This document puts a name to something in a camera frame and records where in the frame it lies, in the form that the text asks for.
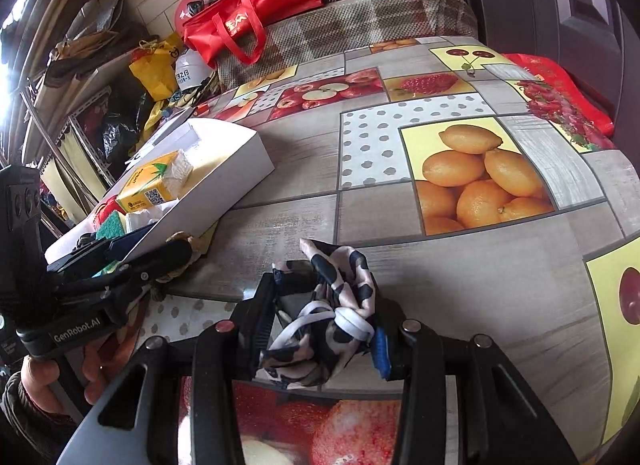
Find dark wooden door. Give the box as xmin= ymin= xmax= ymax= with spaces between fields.
xmin=465 ymin=0 xmax=639 ymax=164

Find plaid covered bench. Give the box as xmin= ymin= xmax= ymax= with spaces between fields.
xmin=217 ymin=0 xmax=478 ymax=90

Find black plastic bag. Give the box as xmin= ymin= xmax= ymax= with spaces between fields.
xmin=101 ymin=93 xmax=154 ymax=165

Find dark jacket sleeve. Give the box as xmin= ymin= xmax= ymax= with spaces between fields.
xmin=1 ymin=372 xmax=76 ymax=464

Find red tote bag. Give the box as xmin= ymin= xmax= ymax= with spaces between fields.
xmin=182 ymin=0 xmax=322 ymax=66

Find pink red helmet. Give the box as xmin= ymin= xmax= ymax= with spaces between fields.
xmin=174 ymin=0 xmax=217 ymax=37

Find brown knotted rope toy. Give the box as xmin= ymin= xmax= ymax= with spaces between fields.
xmin=152 ymin=231 xmax=208 ymax=284

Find white crumpled tissue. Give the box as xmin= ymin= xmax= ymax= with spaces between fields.
xmin=125 ymin=206 xmax=164 ymax=233

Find metal shelf with curtain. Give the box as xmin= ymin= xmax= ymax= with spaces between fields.
xmin=40 ymin=86 xmax=116 ymax=223

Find fruit pattern tablecloth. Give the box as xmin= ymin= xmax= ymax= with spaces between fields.
xmin=141 ymin=37 xmax=639 ymax=462

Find white safety helmet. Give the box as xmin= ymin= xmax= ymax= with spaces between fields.
xmin=175 ymin=49 xmax=214 ymax=92

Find person's left hand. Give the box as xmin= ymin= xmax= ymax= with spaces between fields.
xmin=21 ymin=334 xmax=136 ymax=415

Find white power bank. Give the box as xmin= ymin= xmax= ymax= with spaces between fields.
xmin=134 ymin=106 xmax=194 ymax=159

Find yellow green scrub sponge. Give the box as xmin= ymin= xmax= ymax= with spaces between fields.
xmin=96 ymin=210 xmax=126 ymax=240

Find red plush apple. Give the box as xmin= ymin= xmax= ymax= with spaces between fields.
xmin=93 ymin=196 xmax=126 ymax=229

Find cow print cloth pouch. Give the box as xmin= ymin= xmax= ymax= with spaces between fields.
xmin=259 ymin=239 xmax=378 ymax=389

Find red plastic packet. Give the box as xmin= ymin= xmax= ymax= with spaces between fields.
xmin=504 ymin=53 xmax=614 ymax=136

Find yellow shopping bag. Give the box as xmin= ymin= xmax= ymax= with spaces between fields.
xmin=129 ymin=32 xmax=183 ymax=102

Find metal clothes rack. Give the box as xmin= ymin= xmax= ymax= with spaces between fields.
xmin=20 ymin=87 xmax=115 ymax=212

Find yellow bamboo tissue pack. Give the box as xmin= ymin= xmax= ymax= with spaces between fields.
xmin=116 ymin=150 xmax=193 ymax=214

